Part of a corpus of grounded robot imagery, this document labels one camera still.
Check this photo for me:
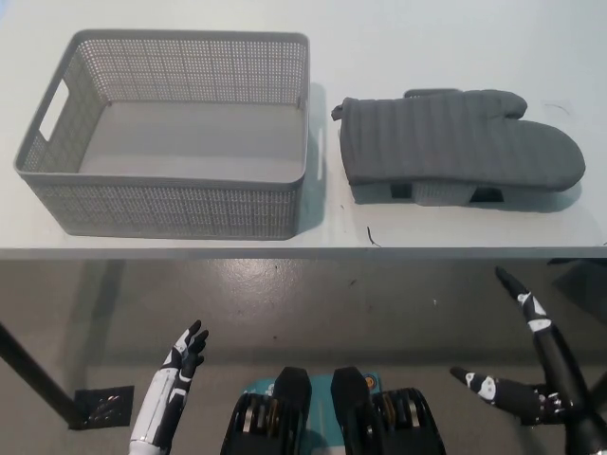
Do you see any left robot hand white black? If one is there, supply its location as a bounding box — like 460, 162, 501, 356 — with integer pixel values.
128, 319, 211, 450

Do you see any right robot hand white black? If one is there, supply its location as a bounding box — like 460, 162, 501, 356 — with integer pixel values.
449, 265, 593, 427

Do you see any grey quilted oven glove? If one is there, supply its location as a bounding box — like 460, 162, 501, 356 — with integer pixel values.
330, 89, 586, 192

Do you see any black floor plate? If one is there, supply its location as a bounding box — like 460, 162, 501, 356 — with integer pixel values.
74, 385, 136, 431

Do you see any black table leg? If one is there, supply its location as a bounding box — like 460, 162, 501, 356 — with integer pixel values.
0, 321, 82, 426

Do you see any small grey mesh basket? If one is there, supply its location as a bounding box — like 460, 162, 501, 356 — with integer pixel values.
390, 181, 505, 206

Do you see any large grey perforated basket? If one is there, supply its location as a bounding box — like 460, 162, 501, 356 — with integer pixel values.
12, 29, 328, 242

